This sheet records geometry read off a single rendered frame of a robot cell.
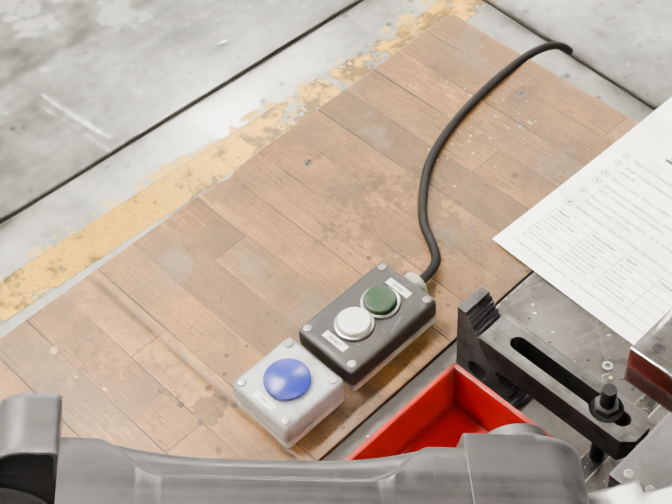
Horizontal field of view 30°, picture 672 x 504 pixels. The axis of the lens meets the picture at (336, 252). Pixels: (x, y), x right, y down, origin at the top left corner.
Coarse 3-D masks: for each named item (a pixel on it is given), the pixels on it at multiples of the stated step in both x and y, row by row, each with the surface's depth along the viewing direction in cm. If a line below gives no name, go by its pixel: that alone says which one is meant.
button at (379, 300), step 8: (376, 288) 109; (384, 288) 109; (368, 296) 109; (376, 296) 109; (384, 296) 109; (392, 296) 108; (368, 304) 108; (376, 304) 108; (384, 304) 108; (392, 304) 108; (376, 312) 108; (384, 312) 108
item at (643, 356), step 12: (660, 324) 80; (648, 336) 80; (660, 336) 80; (636, 348) 79; (648, 348) 79; (660, 348) 79; (636, 360) 80; (648, 360) 79; (660, 360) 79; (636, 372) 81; (648, 372) 80; (660, 372) 78; (636, 384) 81; (648, 384) 80; (660, 384) 79; (660, 396) 80
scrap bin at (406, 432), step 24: (432, 384) 100; (456, 384) 102; (480, 384) 100; (408, 408) 99; (432, 408) 102; (456, 408) 105; (480, 408) 102; (504, 408) 99; (384, 432) 98; (408, 432) 101; (432, 432) 103; (456, 432) 103; (480, 432) 103; (360, 456) 97; (384, 456) 100
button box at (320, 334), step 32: (512, 64) 131; (480, 96) 128; (448, 128) 125; (352, 288) 110; (416, 288) 110; (320, 320) 108; (384, 320) 108; (416, 320) 108; (320, 352) 107; (352, 352) 106; (384, 352) 107; (352, 384) 106
